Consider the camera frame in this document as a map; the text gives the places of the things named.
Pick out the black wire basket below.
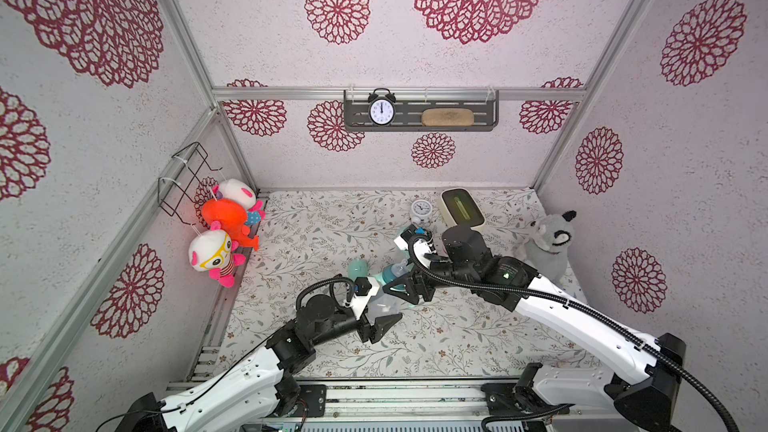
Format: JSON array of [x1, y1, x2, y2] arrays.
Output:
[[156, 141, 222, 227]]

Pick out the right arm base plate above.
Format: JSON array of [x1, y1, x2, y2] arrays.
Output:
[[480, 382, 570, 418]]

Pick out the floral table mat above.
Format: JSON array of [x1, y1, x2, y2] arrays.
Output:
[[212, 190, 597, 378]]

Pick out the black alarm clock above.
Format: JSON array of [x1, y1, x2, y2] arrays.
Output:
[[367, 87, 397, 126]]

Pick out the clear bottle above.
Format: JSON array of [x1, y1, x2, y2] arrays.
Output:
[[365, 289, 411, 325]]

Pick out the black right corrugated cable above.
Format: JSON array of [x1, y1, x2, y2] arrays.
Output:
[[407, 236, 740, 432]]

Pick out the white pink plush top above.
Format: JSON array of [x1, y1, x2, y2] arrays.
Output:
[[212, 179, 263, 212]]

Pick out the black corrugated cable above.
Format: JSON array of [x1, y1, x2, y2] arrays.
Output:
[[407, 236, 740, 432], [295, 275, 358, 313]]

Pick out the teal nipple ring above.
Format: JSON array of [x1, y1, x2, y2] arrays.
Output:
[[382, 262, 412, 286]]

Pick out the grey raccoon plush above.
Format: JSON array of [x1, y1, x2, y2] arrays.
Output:
[[515, 210, 577, 285]]

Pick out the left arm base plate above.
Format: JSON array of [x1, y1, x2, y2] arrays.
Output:
[[284, 384, 328, 419]]

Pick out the cream box green lid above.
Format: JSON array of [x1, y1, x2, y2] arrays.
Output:
[[438, 188, 486, 232]]

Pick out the grey wall shelf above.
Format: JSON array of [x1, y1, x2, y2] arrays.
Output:
[[342, 90, 500, 133]]

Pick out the white plush yellow glasses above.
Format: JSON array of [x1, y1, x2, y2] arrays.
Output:
[[188, 222, 246, 288]]

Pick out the black left corrugated cable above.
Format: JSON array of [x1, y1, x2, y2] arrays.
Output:
[[295, 275, 358, 313]]

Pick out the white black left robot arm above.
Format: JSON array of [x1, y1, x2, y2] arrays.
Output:
[[117, 294, 403, 431]]

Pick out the orange red plush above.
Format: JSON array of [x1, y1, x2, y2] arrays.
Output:
[[201, 198, 259, 250]]

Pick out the mint cap with handle ring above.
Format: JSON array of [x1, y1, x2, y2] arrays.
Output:
[[347, 259, 369, 280]]

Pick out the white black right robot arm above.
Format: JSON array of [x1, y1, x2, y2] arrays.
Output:
[[384, 225, 685, 431]]

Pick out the white small alarm clock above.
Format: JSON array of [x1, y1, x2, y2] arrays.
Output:
[[410, 199, 434, 227]]

